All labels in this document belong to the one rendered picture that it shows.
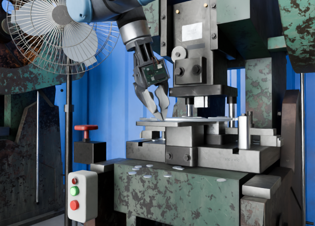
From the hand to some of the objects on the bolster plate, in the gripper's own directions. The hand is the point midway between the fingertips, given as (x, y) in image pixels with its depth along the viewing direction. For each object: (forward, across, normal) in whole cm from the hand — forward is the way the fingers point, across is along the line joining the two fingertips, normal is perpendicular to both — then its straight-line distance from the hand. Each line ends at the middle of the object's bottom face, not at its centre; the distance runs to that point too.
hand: (161, 116), depth 73 cm
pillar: (+12, +16, +28) cm, 34 cm away
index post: (+16, +18, -4) cm, 24 cm away
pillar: (+15, +26, +16) cm, 34 cm away
